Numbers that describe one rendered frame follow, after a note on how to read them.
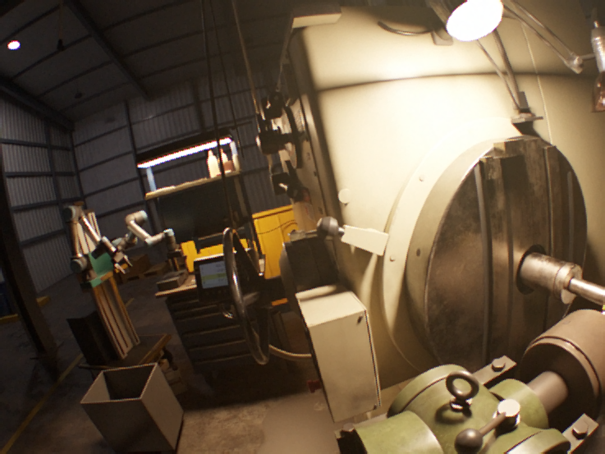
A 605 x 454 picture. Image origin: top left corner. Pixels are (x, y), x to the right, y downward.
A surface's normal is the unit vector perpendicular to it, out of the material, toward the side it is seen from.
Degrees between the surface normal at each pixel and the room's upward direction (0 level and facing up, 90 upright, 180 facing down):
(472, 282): 90
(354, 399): 90
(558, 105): 90
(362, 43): 90
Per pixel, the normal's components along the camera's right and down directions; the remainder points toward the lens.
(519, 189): 0.15, 0.15
